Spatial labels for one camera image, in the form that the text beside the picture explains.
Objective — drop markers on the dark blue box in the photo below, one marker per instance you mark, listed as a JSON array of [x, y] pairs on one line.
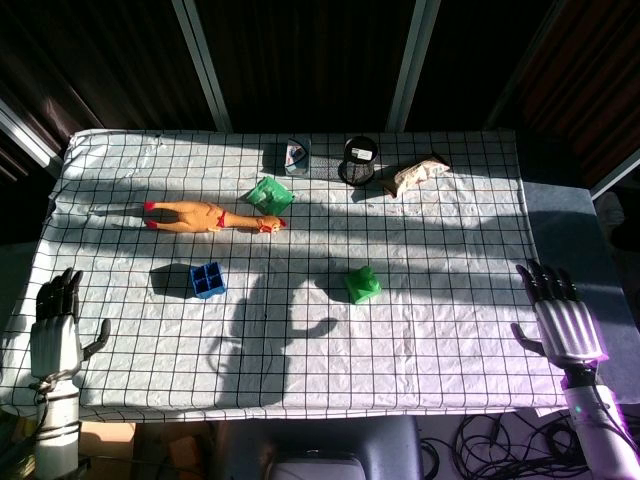
[[207, 282]]

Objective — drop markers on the brown cardboard box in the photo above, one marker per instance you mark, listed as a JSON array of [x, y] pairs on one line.
[[107, 445]]

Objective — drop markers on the brown snack packet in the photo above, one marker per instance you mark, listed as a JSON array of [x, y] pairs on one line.
[[412, 176]]

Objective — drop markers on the yellow rubber chicken toy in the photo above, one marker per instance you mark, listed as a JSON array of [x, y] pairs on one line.
[[195, 217]]

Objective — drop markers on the grey window frame post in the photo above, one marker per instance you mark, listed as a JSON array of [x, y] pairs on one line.
[[412, 65], [205, 65]]

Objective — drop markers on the clear small container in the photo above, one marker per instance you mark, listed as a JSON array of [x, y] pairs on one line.
[[297, 156]]

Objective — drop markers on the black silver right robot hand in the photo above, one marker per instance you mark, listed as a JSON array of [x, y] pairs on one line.
[[570, 327]]

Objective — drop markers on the green block toy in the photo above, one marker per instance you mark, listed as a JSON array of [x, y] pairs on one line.
[[363, 286]]

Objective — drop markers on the green foil packet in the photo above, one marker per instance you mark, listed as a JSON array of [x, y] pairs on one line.
[[270, 194]]

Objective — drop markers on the black mesh pen holder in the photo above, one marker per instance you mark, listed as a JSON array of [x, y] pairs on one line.
[[357, 167]]

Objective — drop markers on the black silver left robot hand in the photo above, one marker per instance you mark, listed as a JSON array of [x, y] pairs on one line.
[[55, 345]]

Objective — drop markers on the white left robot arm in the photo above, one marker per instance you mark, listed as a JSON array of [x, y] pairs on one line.
[[59, 430]]

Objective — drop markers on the grey robot torso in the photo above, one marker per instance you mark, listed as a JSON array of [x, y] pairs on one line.
[[320, 450]]

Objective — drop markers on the white black grid tablecloth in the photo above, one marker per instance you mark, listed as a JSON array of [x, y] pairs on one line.
[[400, 235]]

